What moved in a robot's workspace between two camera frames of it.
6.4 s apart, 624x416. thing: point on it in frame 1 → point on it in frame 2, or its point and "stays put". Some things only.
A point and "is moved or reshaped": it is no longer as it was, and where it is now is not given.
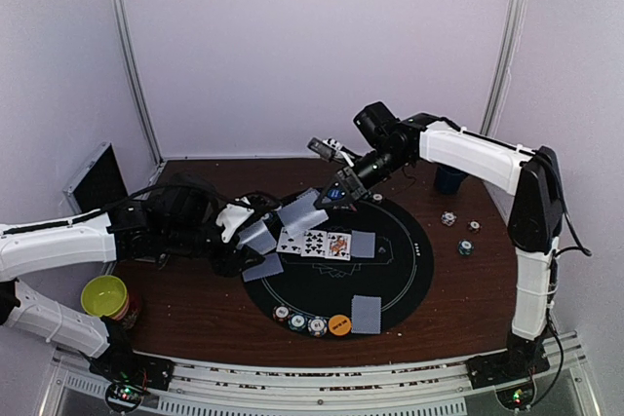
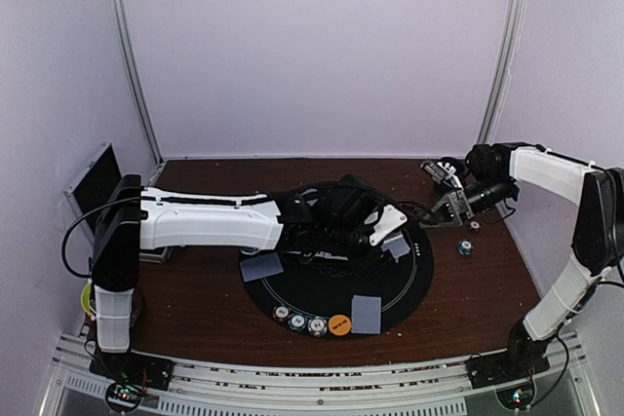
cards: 271,266 stays put
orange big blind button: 339,324 stays put
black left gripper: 231,263 → 377,256
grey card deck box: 256,238 is moved or reshaped
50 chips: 297,321 stays put
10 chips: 317,325 stays put
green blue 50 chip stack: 465,246 stays put
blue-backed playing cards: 366,315 stays put
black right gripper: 352,189 → 453,207
